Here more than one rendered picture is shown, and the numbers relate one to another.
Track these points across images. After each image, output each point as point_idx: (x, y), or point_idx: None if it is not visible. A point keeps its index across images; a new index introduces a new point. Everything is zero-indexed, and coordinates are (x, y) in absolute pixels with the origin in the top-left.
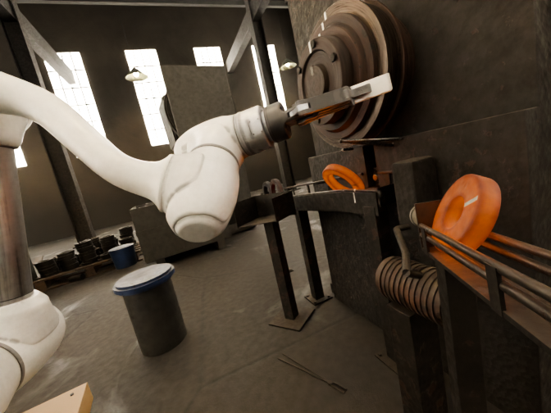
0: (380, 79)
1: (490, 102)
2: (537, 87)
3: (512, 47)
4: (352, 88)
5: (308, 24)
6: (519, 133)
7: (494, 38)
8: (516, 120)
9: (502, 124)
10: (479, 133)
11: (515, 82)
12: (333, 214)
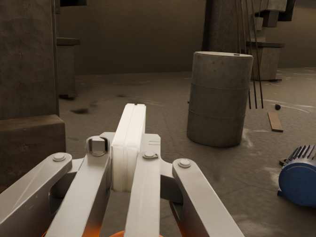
0: (144, 119)
1: (4, 99)
2: (54, 93)
3: (30, 39)
4: (139, 151)
5: None
6: (60, 147)
7: (8, 15)
8: (57, 133)
9: (42, 137)
10: (12, 147)
11: (34, 82)
12: None
